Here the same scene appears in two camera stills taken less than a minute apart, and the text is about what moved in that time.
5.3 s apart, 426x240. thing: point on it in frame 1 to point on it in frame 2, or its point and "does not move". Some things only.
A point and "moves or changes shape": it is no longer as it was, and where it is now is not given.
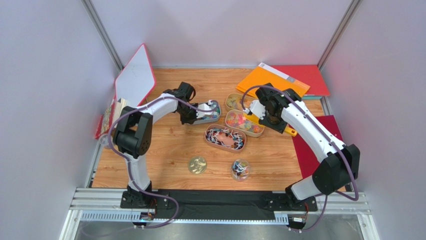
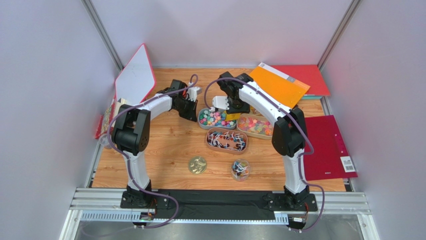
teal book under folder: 311,97 does not move
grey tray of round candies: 214,117 moves or changes shape
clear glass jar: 240,169 does not move
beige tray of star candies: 238,120 moves or changes shape
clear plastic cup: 103,140 does not move
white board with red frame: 136,81 does not move
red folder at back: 309,74 does not move
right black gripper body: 277,123 to 231,103
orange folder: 262,74 does not move
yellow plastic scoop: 255,120 to 233,116
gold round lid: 197,165 does not move
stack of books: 110,116 does not move
